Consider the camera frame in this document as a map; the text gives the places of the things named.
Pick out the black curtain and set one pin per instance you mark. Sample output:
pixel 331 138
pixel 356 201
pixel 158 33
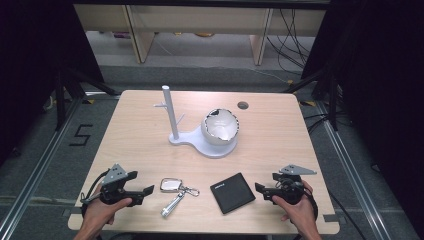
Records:
pixel 383 83
pixel 30 66

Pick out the person's right hand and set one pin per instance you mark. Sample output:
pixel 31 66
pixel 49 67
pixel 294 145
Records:
pixel 301 213

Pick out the yellow round object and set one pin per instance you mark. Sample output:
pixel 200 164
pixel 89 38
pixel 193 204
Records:
pixel 204 34

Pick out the black wallet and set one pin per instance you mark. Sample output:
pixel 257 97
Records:
pixel 232 193

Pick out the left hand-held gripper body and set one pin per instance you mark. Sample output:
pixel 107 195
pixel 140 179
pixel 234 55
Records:
pixel 113 191

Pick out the black metal stand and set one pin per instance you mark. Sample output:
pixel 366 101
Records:
pixel 331 100
pixel 61 100

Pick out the aluminium floor rail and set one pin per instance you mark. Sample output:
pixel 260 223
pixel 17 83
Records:
pixel 350 173
pixel 43 160

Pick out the light wooden desk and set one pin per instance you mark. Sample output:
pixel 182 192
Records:
pixel 200 20

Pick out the person's left hand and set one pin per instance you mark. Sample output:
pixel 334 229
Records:
pixel 96 215

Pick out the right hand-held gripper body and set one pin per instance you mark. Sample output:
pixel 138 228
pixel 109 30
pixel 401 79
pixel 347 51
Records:
pixel 291 190

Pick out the white stand with pegs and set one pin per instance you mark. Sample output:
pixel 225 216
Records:
pixel 213 150

